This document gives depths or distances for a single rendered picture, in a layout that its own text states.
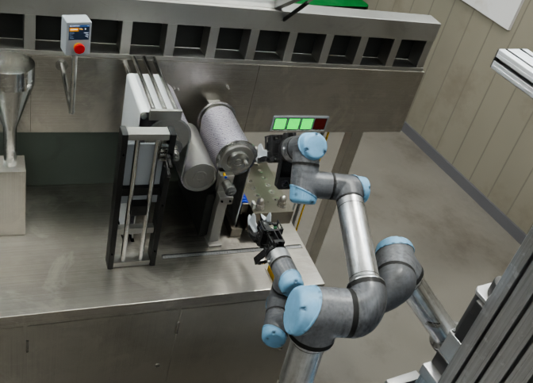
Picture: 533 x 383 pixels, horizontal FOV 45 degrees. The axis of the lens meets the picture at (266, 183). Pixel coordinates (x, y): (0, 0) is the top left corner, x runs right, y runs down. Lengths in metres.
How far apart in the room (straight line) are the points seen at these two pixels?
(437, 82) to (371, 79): 2.50
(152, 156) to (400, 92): 1.22
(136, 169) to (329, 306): 0.81
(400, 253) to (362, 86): 0.97
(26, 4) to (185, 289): 1.03
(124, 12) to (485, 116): 3.18
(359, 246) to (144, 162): 0.73
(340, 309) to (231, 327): 0.97
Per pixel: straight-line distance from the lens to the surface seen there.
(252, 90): 2.50
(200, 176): 2.24
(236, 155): 2.20
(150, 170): 2.05
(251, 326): 2.47
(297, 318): 1.50
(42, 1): 2.20
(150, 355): 2.43
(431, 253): 4.27
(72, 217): 2.44
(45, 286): 2.19
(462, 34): 5.01
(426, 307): 2.07
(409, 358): 3.57
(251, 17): 2.36
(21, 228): 2.35
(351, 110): 2.75
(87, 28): 1.90
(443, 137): 5.15
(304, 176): 1.75
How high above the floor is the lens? 2.49
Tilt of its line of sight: 35 degrees down
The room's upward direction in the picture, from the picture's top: 16 degrees clockwise
